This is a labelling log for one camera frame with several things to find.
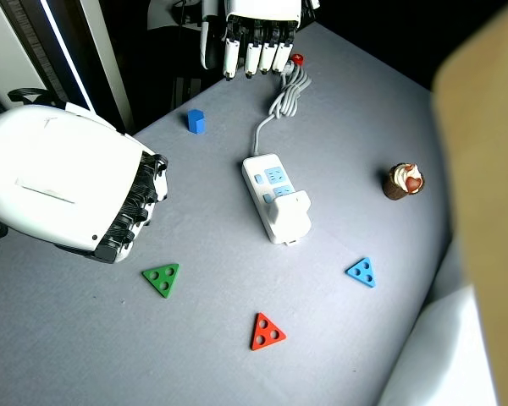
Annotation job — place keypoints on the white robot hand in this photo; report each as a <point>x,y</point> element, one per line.
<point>59,169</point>
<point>262,10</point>

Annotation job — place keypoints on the blurred tan board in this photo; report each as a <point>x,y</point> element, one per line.
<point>491,169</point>

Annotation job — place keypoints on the white pillar with light strip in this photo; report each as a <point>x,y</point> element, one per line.
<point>106,51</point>

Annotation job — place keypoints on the toy chocolate cupcake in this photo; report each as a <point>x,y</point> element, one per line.
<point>402,182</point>

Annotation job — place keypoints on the grey table cloth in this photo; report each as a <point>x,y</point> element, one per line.
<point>110,338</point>

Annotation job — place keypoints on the blurred white surface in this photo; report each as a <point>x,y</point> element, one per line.
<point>444,347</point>

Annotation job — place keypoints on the white plug adapter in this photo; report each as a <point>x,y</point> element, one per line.
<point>290,211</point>

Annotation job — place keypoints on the blue hexagonal block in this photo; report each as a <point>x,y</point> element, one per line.
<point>196,122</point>

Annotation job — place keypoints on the green triangle with holes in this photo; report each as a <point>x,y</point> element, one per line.
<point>166,279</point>

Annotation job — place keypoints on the blue triangle with holes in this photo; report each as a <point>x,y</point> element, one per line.
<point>362,272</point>

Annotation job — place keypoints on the small red round button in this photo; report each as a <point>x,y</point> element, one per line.
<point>297,58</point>

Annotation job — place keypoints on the white power strip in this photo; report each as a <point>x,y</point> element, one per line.
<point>256,173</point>

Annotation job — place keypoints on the red triangle with holes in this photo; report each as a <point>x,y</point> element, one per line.
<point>266,332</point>

